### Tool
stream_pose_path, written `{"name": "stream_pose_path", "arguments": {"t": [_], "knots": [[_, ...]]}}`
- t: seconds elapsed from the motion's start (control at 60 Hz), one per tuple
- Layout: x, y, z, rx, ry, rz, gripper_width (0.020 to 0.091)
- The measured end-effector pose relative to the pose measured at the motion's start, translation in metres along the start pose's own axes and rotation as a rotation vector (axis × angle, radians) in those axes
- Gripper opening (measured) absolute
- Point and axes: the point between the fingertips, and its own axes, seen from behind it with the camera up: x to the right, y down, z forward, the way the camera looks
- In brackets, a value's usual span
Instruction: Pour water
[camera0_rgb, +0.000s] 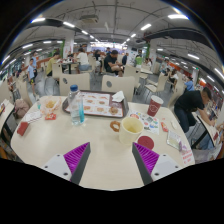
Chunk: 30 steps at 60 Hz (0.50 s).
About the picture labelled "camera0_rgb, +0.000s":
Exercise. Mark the small red sachet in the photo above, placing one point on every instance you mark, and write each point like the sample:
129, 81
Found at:
164, 126

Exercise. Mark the person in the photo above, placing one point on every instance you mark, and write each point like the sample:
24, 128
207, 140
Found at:
50, 65
189, 85
188, 103
110, 63
138, 61
82, 59
173, 76
31, 71

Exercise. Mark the small white wrapper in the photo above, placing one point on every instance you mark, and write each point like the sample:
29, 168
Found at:
174, 124

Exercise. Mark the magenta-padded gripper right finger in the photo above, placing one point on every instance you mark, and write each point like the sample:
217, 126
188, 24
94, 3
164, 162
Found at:
165, 165

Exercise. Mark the pink backpack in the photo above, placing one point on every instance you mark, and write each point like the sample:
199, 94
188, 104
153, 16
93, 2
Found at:
21, 108

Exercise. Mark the pink and white leaflet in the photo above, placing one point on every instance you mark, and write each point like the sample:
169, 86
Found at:
187, 156

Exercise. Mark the ceiling air conditioner unit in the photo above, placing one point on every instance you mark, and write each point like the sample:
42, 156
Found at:
89, 18

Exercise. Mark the red sauce packet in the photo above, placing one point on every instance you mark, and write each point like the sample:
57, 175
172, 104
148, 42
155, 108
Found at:
50, 116

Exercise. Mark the red paper cup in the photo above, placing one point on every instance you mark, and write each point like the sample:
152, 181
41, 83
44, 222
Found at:
154, 106

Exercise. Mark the cream chair with round hole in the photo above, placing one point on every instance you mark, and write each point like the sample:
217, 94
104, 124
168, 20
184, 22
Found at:
118, 85
75, 83

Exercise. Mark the crumpled white napkin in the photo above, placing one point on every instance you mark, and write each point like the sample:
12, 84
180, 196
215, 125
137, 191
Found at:
118, 96

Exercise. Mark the group of ceiling lights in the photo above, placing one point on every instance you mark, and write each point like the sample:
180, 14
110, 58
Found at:
176, 16

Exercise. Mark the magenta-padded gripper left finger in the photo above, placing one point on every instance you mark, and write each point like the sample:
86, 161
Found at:
56, 165

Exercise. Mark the colourful printed flyer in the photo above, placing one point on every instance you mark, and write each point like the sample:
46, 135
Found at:
150, 123

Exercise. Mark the clear plastic bag with food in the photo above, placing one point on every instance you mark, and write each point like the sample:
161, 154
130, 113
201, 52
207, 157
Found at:
50, 105

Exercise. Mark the flat round red coaster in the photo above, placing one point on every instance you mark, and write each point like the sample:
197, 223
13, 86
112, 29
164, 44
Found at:
146, 142

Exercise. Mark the dark tray with paper liner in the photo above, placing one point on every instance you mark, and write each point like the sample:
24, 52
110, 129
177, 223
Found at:
96, 105

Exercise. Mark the group of cream chairs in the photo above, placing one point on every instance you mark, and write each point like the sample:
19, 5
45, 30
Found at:
160, 85

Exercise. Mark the clear blue-capped water bottle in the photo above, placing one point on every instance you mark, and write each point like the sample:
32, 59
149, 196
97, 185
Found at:
76, 111

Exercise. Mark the red wallet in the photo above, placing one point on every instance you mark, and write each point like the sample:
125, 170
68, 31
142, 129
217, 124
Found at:
23, 128

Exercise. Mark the white paper card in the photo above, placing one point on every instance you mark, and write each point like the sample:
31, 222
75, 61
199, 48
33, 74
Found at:
32, 116

